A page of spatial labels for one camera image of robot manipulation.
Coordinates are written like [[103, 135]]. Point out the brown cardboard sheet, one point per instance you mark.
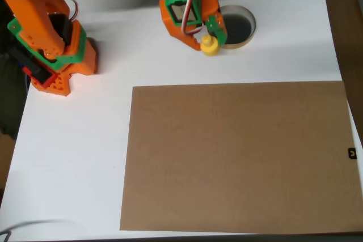
[[235, 157]]

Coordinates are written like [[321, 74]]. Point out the small yellow plastic piece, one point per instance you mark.
[[210, 48]]

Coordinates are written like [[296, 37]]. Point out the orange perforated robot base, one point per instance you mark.
[[88, 57]]

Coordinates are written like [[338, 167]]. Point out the red black controller board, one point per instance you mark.
[[34, 70]]

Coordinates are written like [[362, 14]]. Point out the round dish with gold rim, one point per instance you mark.
[[241, 44]]

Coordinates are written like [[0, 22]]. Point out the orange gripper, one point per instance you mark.
[[214, 24]]

